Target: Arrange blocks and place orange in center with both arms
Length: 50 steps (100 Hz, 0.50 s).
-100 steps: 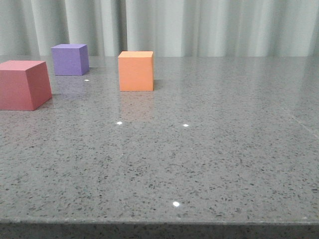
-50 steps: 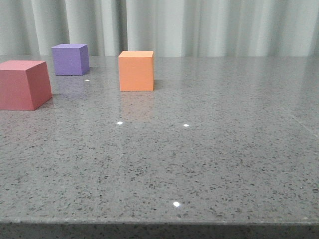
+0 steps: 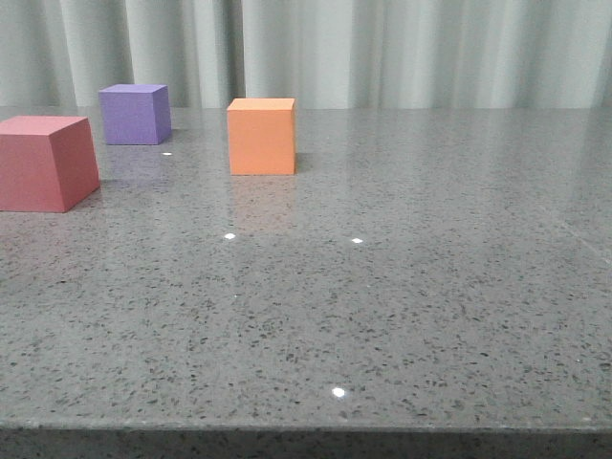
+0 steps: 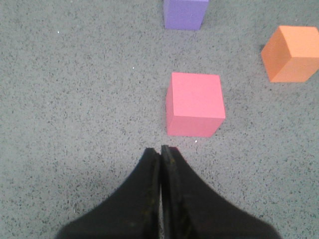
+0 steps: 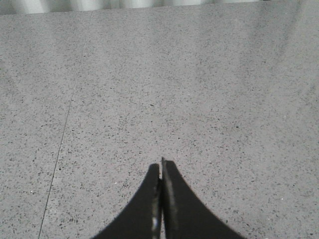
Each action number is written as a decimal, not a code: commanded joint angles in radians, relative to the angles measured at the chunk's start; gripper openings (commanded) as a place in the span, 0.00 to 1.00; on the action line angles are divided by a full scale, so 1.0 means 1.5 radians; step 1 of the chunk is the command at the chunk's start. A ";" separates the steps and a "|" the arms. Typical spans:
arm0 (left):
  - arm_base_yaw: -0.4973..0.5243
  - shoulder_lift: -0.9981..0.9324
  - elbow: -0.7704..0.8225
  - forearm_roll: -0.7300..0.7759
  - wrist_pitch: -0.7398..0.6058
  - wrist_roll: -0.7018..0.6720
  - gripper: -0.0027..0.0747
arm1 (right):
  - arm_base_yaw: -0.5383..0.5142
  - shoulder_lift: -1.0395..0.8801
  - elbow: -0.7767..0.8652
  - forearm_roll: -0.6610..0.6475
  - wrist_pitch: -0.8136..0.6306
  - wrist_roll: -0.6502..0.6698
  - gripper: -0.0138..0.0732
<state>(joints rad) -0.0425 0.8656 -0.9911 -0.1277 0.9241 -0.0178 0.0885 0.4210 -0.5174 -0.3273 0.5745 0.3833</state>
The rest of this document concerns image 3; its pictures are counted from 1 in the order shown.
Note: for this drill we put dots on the grey-white curtain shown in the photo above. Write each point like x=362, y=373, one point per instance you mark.
x=326, y=54

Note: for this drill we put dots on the orange foam cube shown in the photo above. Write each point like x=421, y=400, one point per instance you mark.
x=262, y=136

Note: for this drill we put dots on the red foam cube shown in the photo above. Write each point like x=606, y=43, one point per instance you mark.
x=48, y=163

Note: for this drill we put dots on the purple foam cube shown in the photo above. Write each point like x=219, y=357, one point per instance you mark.
x=135, y=113

